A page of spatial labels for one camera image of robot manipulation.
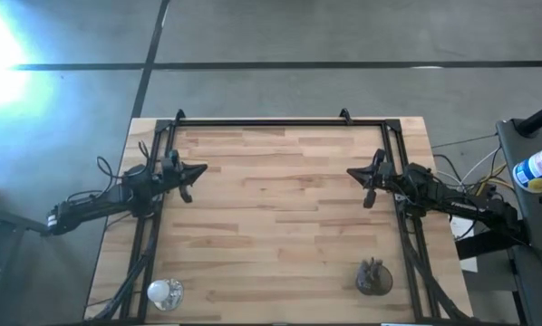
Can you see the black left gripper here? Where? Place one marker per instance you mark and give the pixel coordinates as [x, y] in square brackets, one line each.
[169, 176]

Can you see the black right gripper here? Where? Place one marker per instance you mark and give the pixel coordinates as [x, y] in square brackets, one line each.
[391, 179]

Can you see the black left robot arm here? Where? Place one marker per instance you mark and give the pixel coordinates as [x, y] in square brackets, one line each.
[94, 206]

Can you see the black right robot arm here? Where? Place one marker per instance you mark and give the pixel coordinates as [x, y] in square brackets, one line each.
[461, 208]

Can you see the white paper sheet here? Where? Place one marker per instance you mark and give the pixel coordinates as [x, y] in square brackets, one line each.
[459, 228]

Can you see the black mesh pen cup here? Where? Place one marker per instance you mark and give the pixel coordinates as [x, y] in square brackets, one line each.
[385, 285]

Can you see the white light bulb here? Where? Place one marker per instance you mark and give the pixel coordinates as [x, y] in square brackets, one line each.
[158, 290]

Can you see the black cart base bar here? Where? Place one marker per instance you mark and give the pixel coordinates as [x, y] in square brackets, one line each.
[479, 248]

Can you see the white blue wipes canister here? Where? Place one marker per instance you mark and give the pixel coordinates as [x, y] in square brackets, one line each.
[540, 165]

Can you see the grey plastic cart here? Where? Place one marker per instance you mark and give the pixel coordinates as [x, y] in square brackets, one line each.
[538, 217]

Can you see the dark grey side table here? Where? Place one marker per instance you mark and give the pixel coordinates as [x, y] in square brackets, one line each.
[8, 217]

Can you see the black aluminium table frame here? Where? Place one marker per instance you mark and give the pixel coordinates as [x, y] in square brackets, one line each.
[275, 122]

